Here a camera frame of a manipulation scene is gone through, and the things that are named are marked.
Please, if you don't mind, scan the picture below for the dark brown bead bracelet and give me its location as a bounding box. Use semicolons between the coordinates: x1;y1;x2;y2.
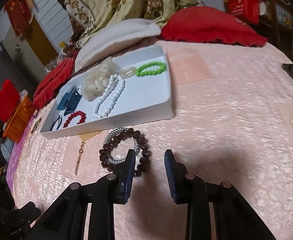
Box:
99;129;152;178

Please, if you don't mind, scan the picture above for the red bead bracelet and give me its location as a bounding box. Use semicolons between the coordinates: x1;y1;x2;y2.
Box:
63;110;87;128

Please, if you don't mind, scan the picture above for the green bead bracelet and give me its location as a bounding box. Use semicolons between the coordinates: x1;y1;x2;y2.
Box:
135;61;167;78

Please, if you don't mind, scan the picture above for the red wall banner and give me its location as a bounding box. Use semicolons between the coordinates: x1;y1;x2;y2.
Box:
4;0;35;40

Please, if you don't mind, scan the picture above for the black hair tie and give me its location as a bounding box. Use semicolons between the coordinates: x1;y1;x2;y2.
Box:
50;115;63;131

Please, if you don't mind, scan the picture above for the red shopping bag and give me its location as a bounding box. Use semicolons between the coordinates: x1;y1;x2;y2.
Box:
226;0;261;26

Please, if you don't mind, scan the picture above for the blue hair claw clip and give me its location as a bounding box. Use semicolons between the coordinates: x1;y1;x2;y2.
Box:
56;87;83;113

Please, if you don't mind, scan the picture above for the small red ruffled pillow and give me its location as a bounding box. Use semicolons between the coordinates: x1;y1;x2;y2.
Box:
33;58;75;110

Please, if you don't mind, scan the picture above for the red plastic box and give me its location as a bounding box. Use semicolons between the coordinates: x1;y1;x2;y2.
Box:
0;79;21;122

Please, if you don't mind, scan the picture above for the pink quilted bedspread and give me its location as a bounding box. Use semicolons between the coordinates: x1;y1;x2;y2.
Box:
6;40;293;240

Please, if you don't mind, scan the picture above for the large red ruffled pillow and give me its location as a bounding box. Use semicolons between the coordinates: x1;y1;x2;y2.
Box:
161;6;268;48

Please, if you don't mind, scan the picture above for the cream dotted scrunchie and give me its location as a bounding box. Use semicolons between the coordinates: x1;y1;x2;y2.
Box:
81;57;118;102

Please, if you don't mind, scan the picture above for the white pillow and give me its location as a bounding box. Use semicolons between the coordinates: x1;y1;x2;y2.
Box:
74;18;162;73

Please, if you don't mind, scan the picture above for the dark wooden chair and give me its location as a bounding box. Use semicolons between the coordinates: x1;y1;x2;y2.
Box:
246;0;293;66

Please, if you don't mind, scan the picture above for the white pearl necklace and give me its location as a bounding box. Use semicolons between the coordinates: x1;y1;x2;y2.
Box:
93;73;125;120

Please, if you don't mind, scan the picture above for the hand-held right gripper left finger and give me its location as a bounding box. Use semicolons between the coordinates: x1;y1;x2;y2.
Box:
28;149;136;240

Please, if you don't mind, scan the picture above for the white cardboard box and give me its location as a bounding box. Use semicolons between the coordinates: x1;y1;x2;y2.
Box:
40;45;174;139

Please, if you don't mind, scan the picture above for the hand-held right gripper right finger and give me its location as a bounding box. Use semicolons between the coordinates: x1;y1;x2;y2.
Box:
164;149;277;240

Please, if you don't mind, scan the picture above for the orange plastic basket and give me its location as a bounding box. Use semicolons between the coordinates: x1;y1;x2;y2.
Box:
3;96;36;143

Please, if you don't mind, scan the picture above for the silver rhinestone bracelet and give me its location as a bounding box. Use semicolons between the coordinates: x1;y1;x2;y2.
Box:
102;127;142;166

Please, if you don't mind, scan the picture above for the floral checked blanket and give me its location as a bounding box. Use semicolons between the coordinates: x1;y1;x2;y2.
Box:
55;0;205;46

